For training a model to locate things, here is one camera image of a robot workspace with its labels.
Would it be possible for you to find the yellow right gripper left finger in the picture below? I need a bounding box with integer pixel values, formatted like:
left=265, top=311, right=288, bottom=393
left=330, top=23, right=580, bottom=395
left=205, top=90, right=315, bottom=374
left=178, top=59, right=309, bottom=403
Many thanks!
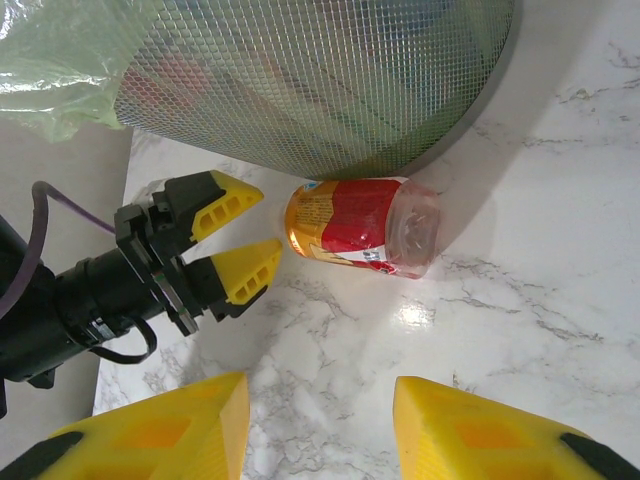
left=0, top=371, right=251, bottom=480

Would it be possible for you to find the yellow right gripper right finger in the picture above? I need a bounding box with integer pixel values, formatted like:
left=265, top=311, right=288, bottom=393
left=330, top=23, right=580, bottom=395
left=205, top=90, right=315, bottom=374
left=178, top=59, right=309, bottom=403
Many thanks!
left=392, top=374, right=640, bottom=480

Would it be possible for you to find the green plastic bin liner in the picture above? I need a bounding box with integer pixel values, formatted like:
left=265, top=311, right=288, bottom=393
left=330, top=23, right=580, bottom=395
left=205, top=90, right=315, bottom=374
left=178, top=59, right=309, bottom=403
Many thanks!
left=0, top=0, right=166, bottom=145

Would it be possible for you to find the clear bottle red gold label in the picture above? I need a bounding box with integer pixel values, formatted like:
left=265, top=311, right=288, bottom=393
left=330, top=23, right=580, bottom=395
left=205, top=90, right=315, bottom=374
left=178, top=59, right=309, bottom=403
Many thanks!
left=283, top=176, right=443, bottom=281

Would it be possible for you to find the translucent plastic bucket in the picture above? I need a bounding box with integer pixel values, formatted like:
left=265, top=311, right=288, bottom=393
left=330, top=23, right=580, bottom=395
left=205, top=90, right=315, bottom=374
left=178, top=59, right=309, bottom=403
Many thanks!
left=112, top=0, right=525, bottom=182

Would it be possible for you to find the thin black left gripper cable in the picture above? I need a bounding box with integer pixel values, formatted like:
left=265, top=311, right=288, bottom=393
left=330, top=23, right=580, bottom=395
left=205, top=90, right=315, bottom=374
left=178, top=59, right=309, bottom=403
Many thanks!
left=92, top=314, right=157, bottom=365

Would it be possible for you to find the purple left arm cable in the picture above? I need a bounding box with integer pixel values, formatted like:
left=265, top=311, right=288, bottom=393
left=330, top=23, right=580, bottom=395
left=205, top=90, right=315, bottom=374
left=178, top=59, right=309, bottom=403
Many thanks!
left=0, top=180, right=119, bottom=321

